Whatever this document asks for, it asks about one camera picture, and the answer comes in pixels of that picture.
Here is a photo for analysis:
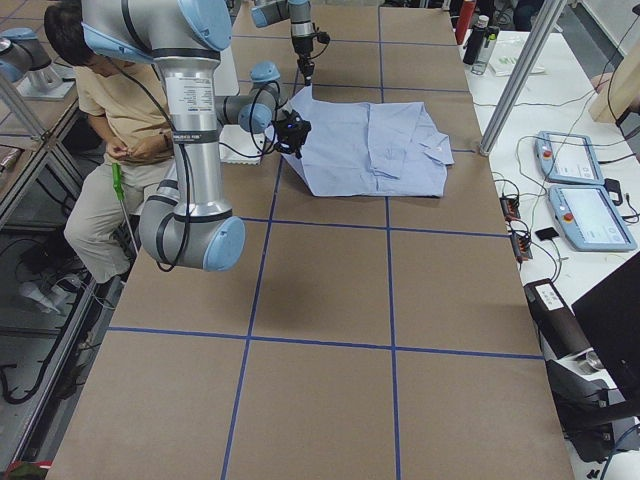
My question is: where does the green handled tool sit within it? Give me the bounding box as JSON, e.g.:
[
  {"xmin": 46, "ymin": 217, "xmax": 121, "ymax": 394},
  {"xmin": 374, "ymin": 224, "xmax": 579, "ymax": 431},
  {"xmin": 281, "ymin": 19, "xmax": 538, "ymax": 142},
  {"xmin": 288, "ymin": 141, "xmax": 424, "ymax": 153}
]
[{"xmin": 111, "ymin": 163, "xmax": 139, "ymax": 255}]

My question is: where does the light blue striped shirt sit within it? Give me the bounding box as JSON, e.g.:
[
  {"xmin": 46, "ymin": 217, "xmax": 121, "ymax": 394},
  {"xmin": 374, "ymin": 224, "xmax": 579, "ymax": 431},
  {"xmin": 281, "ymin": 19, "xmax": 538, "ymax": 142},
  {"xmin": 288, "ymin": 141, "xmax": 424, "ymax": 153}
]
[{"xmin": 284, "ymin": 87, "xmax": 454, "ymax": 197}]

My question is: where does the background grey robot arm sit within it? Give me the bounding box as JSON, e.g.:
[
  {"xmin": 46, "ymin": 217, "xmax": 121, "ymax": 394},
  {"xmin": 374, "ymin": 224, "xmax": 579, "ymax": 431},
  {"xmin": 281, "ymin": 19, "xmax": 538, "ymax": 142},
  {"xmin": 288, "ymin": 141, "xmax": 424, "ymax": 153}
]
[{"xmin": 1, "ymin": 27, "xmax": 73, "ymax": 101}]

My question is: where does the seated person beige shirt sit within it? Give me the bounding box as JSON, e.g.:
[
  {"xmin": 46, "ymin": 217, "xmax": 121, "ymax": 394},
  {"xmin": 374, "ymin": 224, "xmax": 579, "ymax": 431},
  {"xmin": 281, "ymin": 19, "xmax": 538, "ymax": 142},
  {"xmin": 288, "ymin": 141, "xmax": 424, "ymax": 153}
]
[{"xmin": 44, "ymin": 1, "xmax": 173, "ymax": 284}]

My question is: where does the blue teach pendant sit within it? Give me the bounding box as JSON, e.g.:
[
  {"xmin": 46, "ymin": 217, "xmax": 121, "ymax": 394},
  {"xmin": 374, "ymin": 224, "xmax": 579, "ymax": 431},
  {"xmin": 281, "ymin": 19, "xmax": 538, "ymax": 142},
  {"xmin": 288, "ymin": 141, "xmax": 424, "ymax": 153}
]
[
  {"xmin": 534, "ymin": 131, "xmax": 604, "ymax": 186},
  {"xmin": 548, "ymin": 184, "xmax": 637, "ymax": 252}
]

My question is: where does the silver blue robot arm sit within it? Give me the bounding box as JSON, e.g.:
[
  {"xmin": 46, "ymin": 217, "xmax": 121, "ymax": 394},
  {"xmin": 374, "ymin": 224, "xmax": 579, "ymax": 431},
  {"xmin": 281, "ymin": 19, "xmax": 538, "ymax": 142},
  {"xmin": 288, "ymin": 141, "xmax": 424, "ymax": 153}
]
[
  {"xmin": 82, "ymin": 1, "xmax": 311, "ymax": 271},
  {"xmin": 251, "ymin": 0, "xmax": 331, "ymax": 86}
]

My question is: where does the black water bottle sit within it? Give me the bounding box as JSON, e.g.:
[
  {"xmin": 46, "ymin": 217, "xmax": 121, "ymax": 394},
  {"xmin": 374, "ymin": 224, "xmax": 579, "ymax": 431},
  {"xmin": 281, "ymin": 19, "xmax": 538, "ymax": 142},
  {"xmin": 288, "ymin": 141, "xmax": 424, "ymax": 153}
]
[{"xmin": 462, "ymin": 15, "xmax": 490, "ymax": 66}]

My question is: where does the upper blue teach pendant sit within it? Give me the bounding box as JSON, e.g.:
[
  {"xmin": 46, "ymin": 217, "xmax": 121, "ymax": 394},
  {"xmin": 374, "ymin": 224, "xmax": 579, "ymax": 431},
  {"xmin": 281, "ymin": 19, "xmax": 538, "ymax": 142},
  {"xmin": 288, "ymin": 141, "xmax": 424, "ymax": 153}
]
[{"xmin": 534, "ymin": 131, "xmax": 604, "ymax": 186}]

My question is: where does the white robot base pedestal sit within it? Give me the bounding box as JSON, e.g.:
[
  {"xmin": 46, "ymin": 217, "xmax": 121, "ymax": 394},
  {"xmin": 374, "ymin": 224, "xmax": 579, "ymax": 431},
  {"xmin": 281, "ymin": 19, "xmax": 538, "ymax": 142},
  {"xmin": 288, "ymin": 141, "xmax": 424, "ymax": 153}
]
[{"xmin": 213, "ymin": 47, "xmax": 265, "ymax": 165}]

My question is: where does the white green printed paper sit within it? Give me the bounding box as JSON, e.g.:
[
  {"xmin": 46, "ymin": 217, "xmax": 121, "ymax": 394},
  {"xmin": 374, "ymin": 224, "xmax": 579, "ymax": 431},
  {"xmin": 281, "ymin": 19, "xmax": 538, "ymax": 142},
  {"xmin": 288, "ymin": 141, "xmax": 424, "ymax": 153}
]
[{"xmin": 489, "ymin": 51, "xmax": 519, "ymax": 77}]

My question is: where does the lower blue teach pendant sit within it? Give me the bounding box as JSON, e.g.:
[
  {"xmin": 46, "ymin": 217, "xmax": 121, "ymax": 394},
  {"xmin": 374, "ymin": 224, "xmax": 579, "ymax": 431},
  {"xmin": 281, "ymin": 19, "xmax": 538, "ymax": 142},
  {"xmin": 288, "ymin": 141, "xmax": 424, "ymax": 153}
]
[{"xmin": 548, "ymin": 184, "xmax": 637, "ymax": 252}]

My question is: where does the brown paper roll box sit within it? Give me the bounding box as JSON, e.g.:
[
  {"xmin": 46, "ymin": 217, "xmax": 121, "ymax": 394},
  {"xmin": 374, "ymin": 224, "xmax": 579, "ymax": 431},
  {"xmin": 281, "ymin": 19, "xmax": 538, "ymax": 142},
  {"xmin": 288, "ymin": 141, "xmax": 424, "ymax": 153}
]
[{"xmin": 523, "ymin": 279, "xmax": 591, "ymax": 358}]

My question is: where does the black monitor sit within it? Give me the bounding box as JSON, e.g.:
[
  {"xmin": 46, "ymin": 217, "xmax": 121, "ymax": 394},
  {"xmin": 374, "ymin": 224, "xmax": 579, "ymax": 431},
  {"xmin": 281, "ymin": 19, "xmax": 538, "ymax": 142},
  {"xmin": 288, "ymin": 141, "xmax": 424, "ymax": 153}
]
[{"xmin": 572, "ymin": 255, "xmax": 639, "ymax": 399}]

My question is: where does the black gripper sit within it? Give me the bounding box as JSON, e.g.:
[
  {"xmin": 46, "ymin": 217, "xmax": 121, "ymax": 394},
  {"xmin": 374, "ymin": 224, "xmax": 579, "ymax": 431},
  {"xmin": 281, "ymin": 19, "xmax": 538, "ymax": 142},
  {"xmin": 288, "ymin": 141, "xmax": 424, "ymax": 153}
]
[
  {"xmin": 271, "ymin": 110, "xmax": 312, "ymax": 159},
  {"xmin": 292, "ymin": 31, "xmax": 330, "ymax": 86}
]

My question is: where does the red bottle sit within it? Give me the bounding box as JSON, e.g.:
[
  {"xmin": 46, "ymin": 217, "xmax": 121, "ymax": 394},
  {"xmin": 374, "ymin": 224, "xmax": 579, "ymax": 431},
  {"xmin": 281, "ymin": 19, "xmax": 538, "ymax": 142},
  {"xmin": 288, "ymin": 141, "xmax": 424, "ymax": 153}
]
[{"xmin": 455, "ymin": 0, "xmax": 476, "ymax": 45}]

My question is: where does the grey aluminium frame post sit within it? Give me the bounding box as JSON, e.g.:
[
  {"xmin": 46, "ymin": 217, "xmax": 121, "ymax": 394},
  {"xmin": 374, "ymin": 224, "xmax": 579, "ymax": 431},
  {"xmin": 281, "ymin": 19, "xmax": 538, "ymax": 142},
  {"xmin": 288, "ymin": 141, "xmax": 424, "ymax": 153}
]
[{"xmin": 478, "ymin": 0, "xmax": 567, "ymax": 157}]

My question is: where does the black power strip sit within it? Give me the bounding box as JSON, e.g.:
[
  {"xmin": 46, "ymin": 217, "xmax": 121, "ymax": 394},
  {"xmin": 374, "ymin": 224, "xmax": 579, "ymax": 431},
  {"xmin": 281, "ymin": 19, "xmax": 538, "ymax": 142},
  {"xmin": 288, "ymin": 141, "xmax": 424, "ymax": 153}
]
[{"xmin": 499, "ymin": 195, "xmax": 533, "ymax": 264}]

